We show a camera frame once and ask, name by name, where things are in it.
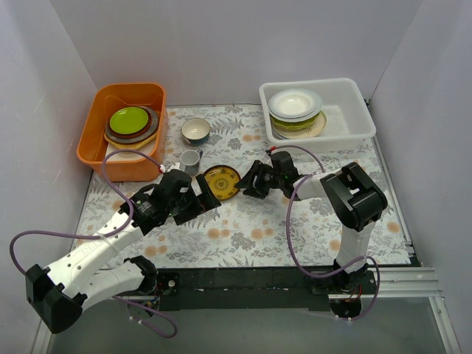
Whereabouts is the lime green dotted plate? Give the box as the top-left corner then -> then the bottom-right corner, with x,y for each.
270,116 -> 318,131

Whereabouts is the dark brown plate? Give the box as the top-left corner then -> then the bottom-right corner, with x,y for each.
106,107 -> 153,141

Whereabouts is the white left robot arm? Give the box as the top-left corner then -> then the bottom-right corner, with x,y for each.
25,170 -> 221,334

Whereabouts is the orange plastic bin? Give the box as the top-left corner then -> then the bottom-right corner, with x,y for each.
77,83 -> 168,181

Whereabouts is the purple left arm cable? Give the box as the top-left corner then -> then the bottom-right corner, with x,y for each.
10,149 -> 178,339

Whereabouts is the grey ceramic mug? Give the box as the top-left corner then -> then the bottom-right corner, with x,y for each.
180,150 -> 203,176

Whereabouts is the white plastic bin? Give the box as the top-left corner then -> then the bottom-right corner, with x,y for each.
259,78 -> 376,153

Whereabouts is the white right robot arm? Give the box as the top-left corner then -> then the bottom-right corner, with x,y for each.
235,149 -> 388,294

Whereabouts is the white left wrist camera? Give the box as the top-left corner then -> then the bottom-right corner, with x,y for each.
167,162 -> 184,174

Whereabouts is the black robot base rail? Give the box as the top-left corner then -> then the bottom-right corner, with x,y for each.
114,263 -> 377,313

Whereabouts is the lime green small plate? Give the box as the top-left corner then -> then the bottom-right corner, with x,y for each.
108,106 -> 150,136

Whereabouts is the dark teal ceramic bowl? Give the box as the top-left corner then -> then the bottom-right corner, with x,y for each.
181,118 -> 211,146

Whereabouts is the grey speckled plate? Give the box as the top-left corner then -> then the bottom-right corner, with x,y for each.
105,106 -> 159,144

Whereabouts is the cream green glazed plate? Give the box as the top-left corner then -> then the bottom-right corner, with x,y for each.
272,111 -> 327,139

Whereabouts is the white square plate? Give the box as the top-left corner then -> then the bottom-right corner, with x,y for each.
105,142 -> 154,163

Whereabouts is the yellow black patterned plate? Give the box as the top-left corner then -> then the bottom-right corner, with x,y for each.
204,164 -> 241,201

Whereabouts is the yellow woven basket plate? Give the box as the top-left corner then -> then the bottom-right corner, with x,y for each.
103,132 -> 157,150

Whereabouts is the aluminium frame rail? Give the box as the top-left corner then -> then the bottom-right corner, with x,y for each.
44,267 -> 443,302

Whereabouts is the white deep plate blue rim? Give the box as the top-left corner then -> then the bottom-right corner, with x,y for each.
268,94 -> 325,122

